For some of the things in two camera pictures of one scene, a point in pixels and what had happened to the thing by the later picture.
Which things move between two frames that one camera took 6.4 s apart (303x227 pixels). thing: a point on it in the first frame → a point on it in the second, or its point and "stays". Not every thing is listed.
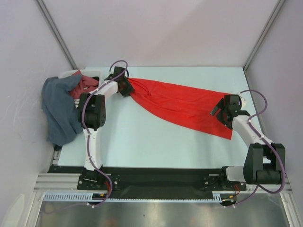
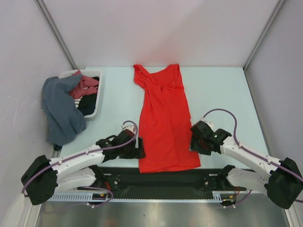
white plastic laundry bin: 91,73 stays
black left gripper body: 127,88 → 131,152
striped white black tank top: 76,102 stays
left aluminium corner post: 54,28 stays
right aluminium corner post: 268,25 stays
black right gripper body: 220,115 → 197,144
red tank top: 192,106 → 167,140
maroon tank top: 86,84 stays
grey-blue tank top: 63,117 stays
